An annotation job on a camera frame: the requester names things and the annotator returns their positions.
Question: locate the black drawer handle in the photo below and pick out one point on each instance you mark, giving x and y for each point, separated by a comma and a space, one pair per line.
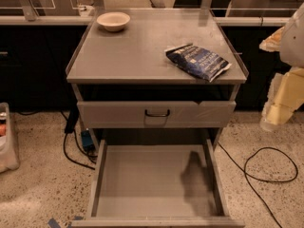
157, 115

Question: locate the blue power adapter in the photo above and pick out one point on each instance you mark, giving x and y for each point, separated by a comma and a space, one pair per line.
87, 142

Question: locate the white ceramic bowl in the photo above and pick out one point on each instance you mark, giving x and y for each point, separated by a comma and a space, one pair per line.
113, 21

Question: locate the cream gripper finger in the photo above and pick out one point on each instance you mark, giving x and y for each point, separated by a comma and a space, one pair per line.
285, 96
272, 43

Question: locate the closed grey upper drawer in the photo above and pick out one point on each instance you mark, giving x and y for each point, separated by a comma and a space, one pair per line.
185, 114

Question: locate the grey drawer cabinet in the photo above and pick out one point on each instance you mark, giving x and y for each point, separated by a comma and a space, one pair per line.
131, 65

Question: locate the blue chip bag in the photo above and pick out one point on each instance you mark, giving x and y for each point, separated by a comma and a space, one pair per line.
198, 61

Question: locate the blue tape piece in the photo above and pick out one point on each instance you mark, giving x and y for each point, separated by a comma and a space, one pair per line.
52, 223

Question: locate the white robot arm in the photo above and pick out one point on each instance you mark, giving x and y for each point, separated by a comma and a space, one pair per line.
292, 40

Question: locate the open grey lower drawer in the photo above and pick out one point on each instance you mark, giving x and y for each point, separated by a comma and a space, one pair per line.
157, 186

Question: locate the clear plastic bin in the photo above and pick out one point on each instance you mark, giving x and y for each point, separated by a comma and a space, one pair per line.
9, 156

